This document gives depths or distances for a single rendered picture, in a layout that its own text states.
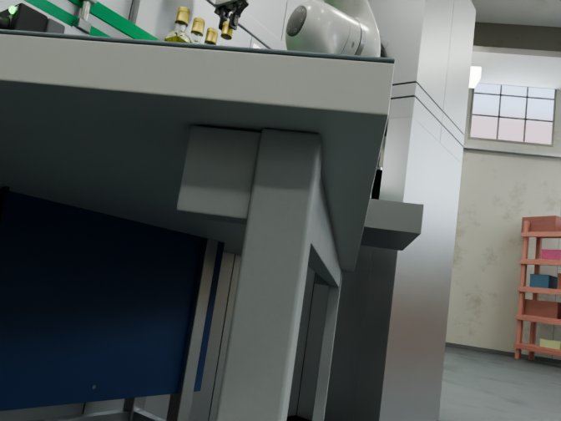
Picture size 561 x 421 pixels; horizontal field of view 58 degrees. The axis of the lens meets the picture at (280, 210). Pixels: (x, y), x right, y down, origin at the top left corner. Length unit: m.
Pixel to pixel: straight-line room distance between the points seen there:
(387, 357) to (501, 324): 9.23
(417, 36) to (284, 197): 2.10
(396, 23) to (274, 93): 2.19
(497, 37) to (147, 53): 9.63
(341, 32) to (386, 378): 1.42
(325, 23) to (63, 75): 0.81
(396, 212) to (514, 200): 10.65
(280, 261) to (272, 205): 0.04
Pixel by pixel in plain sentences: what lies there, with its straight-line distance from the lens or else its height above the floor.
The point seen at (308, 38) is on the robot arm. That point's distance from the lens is 1.09.
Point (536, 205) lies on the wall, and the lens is 11.71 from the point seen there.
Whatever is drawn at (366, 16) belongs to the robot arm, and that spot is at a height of 1.24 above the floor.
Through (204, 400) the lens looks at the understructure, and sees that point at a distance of 1.84.
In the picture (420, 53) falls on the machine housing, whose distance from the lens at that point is 2.36.
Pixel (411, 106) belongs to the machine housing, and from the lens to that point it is 2.26.
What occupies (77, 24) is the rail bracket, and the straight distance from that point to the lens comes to 1.11.
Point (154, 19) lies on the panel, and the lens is 1.61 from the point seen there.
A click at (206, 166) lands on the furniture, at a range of 0.34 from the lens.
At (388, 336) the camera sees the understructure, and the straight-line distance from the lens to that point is 2.09.
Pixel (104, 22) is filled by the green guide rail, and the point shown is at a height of 1.10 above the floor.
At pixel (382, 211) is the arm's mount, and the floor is 0.78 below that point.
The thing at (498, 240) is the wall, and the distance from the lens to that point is 11.37.
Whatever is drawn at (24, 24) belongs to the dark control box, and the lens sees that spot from 0.96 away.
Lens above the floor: 0.61
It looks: 9 degrees up
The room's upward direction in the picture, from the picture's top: 8 degrees clockwise
